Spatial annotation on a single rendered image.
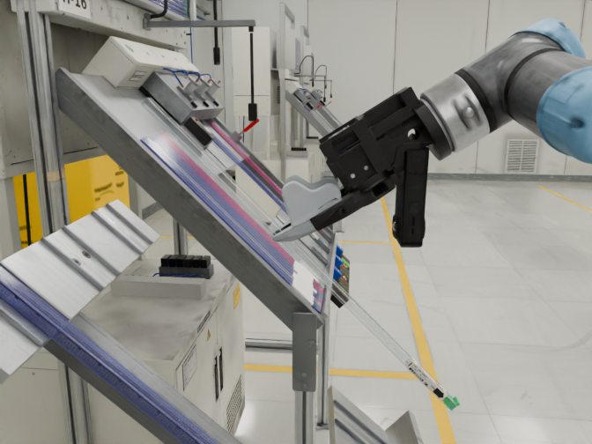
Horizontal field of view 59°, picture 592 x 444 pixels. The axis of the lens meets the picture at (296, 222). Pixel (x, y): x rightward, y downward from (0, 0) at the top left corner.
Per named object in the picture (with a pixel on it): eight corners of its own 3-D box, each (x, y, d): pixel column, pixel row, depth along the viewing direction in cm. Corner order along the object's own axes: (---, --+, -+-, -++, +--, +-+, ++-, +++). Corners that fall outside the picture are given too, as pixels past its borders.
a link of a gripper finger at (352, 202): (307, 211, 59) (373, 171, 58) (314, 225, 59) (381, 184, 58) (308, 220, 54) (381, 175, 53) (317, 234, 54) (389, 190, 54)
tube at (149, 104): (447, 405, 65) (455, 399, 64) (451, 411, 63) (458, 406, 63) (144, 104, 57) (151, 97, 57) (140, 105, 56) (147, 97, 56)
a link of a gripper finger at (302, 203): (250, 203, 58) (321, 159, 57) (278, 247, 59) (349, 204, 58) (247, 209, 55) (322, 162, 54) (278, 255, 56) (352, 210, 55)
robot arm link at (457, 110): (475, 132, 60) (500, 137, 52) (440, 153, 61) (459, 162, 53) (444, 74, 59) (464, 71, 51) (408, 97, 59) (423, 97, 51)
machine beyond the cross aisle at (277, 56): (350, 212, 539) (354, 16, 494) (349, 233, 459) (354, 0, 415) (219, 210, 553) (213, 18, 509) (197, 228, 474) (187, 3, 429)
